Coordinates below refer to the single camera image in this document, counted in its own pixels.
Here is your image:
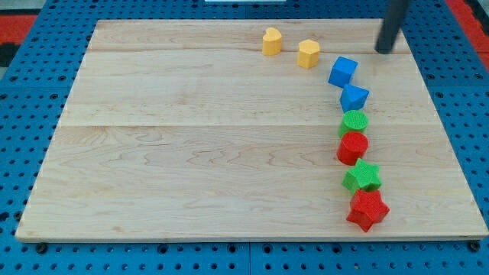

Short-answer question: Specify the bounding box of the light wooden board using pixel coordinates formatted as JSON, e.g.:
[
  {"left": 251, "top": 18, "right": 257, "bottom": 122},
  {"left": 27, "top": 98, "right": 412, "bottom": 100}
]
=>
[{"left": 15, "top": 19, "right": 488, "bottom": 243}]

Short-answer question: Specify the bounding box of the red cylinder block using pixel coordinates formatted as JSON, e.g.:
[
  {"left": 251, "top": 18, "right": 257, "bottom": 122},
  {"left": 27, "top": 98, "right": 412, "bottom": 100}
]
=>
[{"left": 336, "top": 131, "right": 369, "bottom": 166}]

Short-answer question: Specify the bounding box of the yellow heart block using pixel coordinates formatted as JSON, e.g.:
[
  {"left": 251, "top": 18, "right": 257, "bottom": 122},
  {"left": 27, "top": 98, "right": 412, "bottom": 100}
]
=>
[{"left": 262, "top": 27, "right": 283, "bottom": 56}]

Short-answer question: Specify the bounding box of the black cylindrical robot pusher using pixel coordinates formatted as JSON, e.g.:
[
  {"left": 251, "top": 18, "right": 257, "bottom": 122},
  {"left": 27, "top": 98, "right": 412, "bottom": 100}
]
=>
[{"left": 374, "top": 0, "right": 411, "bottom": 54}]

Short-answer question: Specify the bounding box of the blue cube block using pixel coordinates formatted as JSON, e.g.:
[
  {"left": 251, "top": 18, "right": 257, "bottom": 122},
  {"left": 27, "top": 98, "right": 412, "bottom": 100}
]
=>
[{"left": 328, "top": 57, "right": 358, "bottom": 88}]

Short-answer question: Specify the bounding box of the red star block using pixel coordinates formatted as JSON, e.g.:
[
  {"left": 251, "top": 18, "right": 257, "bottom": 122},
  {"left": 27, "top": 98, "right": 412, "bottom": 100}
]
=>
[{"left": 346, "top": 189, "right": 390, "bottom": 232}]

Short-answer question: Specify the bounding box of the green cylinder block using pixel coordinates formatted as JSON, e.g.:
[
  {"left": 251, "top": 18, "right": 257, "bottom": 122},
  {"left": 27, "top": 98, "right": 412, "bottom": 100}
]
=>
[{"left": 338, "top": 110, "right": 369, "bottom": 138}]

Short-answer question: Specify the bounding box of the green star block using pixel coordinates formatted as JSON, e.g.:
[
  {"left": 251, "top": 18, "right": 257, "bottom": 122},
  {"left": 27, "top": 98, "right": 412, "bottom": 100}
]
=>
[{"left": 342, "top": 158, "right": 382, "bottom": 195}]

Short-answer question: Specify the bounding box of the yellow hexagon block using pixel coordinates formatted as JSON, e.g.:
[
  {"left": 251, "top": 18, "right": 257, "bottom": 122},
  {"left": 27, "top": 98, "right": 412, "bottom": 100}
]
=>
[{"left": 297, "top": 39, "right": 320, "bottom": 69}]

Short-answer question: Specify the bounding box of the blue triangle block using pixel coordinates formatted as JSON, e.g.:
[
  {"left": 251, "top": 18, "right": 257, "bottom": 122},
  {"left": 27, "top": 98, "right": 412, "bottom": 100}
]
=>
[{"left": 340, "top": 84, "right": 370, "bottom": 112}]

